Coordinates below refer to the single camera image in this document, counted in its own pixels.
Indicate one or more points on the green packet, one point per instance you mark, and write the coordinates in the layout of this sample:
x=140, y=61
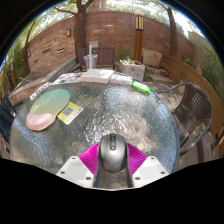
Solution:
x=140, y=87

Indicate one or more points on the colourful picture sheet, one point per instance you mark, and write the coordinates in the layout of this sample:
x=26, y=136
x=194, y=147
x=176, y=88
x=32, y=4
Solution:
x=68, y=78

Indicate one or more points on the tall wooden lamp post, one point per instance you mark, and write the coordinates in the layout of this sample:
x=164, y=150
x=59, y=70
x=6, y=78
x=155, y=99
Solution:
x=138, y=36

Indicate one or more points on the green and pink mouse pad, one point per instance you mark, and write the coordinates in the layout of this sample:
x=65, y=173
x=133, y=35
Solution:
x=46, y=108

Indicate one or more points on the slim leaning tree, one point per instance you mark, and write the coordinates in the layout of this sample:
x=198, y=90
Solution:
x=172, y=33

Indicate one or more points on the white planter with plants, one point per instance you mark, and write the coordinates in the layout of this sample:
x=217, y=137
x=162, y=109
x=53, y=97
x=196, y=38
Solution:
x=132, y=69

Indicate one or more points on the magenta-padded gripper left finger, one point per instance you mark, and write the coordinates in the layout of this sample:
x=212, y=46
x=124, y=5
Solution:
x=74, y=169

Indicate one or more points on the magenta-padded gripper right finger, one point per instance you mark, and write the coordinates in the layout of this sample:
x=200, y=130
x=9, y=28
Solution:
x=150, y=169

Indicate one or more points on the yellow printed card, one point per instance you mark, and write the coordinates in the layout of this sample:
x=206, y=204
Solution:
x=70, y=113

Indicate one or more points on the thin pale booklet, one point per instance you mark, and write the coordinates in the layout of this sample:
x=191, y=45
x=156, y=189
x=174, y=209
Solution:
x=121, y=79

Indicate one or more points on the forked tree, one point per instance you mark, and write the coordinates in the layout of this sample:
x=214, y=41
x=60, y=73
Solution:
x=80, y=33

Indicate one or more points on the grey and black computer mouse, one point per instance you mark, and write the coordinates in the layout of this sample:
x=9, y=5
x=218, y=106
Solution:
x=113, y=153

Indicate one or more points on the beige stone slab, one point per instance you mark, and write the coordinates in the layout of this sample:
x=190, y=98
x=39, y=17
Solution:
x=152, y=58

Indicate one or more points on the clear plastic cup with straw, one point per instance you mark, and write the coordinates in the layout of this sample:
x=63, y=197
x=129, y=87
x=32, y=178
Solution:
x=90, y=61

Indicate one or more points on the raised stone planter bed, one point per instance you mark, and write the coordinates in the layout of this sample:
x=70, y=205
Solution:
x=43, y=78

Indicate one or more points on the dark wooden slatted bench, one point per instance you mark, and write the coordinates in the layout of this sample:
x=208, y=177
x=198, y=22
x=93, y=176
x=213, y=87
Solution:
x=106, y=56

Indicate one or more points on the dark wall lamp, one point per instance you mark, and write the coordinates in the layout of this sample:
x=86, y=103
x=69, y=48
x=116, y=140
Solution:
x=29, y=53
x=68, y=32

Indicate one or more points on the dark wicker armchair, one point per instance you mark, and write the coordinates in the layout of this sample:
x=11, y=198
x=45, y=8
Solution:
x=193, y=106

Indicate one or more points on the open white book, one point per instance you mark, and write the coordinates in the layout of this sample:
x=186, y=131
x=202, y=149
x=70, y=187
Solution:
x=97, y=75

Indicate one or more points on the curved wooden bench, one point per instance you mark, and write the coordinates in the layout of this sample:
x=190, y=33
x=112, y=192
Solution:
x=186, y=71

